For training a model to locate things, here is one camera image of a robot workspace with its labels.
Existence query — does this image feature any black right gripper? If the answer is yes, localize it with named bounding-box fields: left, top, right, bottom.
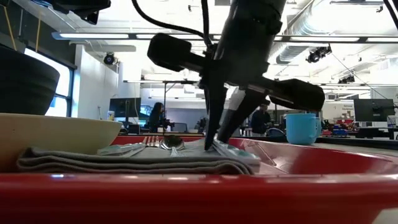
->
left=147, top=32, right=326, bottom=151

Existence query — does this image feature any table knife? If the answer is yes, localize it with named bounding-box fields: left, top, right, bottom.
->
left=211, top=139, right=261, bottom=162

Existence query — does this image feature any spoon with blue handle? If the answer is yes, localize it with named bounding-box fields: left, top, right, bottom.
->
left=159, top=134, right=187, bottom=157

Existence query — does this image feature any blue mug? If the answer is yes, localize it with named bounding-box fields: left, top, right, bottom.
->
left=285, top=113, right=323, bottom=146

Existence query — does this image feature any red plastic tray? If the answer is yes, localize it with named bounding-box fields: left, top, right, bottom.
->
left=0, top=135, right=398, bottom=224

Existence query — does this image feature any black bowl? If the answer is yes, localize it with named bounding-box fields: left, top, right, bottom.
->
left=0, top=44, right=61, bottom=116

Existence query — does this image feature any fork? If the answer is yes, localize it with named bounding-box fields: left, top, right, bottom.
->
left=96, top=135, right=160, bottom=157

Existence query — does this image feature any grey cloth napkin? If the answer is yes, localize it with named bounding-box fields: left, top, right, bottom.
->
left=16, top=138, right=261, bottom=175

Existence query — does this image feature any cream round plate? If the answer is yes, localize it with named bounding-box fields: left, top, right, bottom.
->
left=0, top=112, right=123, bottom=174

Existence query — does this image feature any overhead light bar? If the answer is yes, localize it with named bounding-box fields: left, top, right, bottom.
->
left=51, top=30, right=398, bottom=44

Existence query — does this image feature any person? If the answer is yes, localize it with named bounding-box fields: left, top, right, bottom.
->
left=250, top=99, right=272, bottom=138
left=148, top=101, right=166, bottom=133

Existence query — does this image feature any large window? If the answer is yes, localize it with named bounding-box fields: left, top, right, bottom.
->
left=24, top=46, right=75, bottom=118

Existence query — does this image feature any black background monitor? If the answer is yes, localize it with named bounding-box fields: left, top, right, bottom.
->
left=353, top=98, right=396, bottom=122
left=108, top=97, right=142, bottom=118

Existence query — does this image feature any black ceiling spotlight cluster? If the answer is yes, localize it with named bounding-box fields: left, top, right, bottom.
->
left=306, top=45, right=333, bottom=65

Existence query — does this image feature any yellow hanging cable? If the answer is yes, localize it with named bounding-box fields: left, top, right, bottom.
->
left=34, top=12, right=43, bottom=52
left=2, top=6, right=18, bottom=50

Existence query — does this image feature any black ceiling camera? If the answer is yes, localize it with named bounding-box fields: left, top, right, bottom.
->
left=103, top=52, right=116, bottom=66

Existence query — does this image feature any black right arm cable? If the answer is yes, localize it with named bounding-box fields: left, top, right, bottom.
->
left=131, top=0, right=215, bottom=47

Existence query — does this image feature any black aluminium table frame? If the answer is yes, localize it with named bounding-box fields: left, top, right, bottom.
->
left=118, top=132, right=398, bottom=150

